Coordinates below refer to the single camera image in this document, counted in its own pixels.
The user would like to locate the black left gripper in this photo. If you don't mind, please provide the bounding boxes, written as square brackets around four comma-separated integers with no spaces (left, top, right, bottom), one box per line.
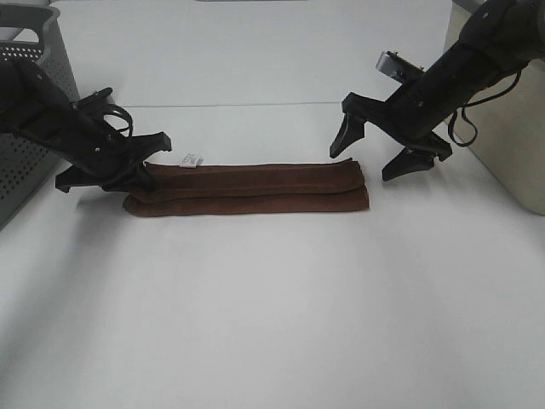
[12,87,172,193]

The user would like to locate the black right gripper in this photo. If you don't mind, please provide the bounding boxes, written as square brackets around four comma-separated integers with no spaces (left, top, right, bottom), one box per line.
[330,42,500,181]

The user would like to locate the brown microfiber towel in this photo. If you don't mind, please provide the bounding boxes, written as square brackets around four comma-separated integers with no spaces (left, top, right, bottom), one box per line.
[123,158,370,217]

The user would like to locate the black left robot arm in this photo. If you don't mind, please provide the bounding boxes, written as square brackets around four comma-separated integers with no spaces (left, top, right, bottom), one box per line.
[1,60,171,193]

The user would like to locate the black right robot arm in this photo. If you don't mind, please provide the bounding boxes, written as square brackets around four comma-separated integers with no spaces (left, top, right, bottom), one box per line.
[330,1,544,181]

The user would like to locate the beige plastic storage bin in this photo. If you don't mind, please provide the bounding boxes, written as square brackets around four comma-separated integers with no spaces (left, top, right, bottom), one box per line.
[442,55,545,216]

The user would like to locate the grey perforated plastic basket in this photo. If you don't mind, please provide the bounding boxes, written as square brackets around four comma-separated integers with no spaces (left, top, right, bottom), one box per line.
[0,5,82,231]

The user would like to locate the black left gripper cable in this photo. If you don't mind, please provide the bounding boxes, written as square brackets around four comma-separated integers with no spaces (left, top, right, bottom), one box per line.
[100,104,135,140]

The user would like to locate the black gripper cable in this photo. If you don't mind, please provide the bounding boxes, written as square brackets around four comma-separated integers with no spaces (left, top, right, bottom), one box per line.
[100,104,135,140]
[446,70,523,148]

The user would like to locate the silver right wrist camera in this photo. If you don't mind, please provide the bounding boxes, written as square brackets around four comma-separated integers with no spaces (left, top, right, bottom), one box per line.
[376,51,424,84]

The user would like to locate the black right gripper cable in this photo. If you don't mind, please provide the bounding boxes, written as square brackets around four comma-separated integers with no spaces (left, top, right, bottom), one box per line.
[446,70,523,148]

